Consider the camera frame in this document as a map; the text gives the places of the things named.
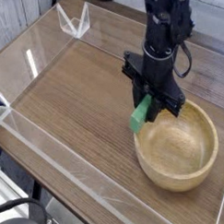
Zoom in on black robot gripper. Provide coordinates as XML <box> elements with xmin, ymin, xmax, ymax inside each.
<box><xmin>122</xmin><ymin>52</ymin><xmax>185</xmax><ymax>123</ymax></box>

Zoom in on green rectangular block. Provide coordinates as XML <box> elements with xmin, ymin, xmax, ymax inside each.
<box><xmin>129</xmin><ymin>95</ymin><xmax>152</xmax><ymax>133</ymax></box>

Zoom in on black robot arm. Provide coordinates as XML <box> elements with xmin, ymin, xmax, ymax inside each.
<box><xmin>122</xmin><ymin>0</ymin><xmax>194</xmax><ymax>123</ymax></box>

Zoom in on light wooden bowl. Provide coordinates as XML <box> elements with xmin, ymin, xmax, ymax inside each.
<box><xmin>135</xmin><ymin>100</ymin><xmax>218</xmax><ymax>193</ymax></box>

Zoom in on black table leg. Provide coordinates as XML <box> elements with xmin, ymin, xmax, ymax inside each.
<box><xmin>31</xmin><ymin>181</ymin><xmax>41</xmax><ymax>201</ymax></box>

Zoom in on clear acrylic enclosure walls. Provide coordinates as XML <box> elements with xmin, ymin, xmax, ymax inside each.
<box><xmin>0</xmin><ymin>0</ymin><xmax>224</xmax><ymax>224</ymax></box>

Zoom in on black cable loop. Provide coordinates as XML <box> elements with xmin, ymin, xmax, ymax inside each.
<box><xmin>0</xmin><ymin>196</ymin><xmax>49</xmax><ymax>224</ymax></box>

